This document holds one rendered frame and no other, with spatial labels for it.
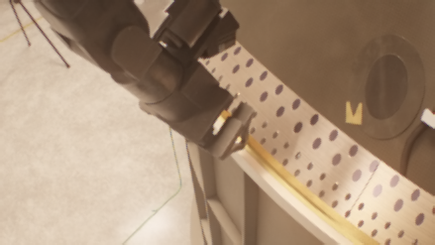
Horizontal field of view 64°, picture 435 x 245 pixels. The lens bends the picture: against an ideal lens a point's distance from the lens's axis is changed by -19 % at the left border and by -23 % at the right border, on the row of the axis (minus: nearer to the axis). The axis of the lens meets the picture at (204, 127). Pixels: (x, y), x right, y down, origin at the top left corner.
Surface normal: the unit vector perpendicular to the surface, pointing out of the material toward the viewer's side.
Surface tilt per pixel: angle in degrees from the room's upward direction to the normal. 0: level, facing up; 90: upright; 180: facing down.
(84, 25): 91
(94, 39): 90
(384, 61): 62
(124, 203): 0
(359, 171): 43
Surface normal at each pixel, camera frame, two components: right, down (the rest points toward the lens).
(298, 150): -0.62, -0.21
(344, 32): -0.77, 0.07
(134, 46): 0.73, 0.43
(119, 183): -0.08, -0.70
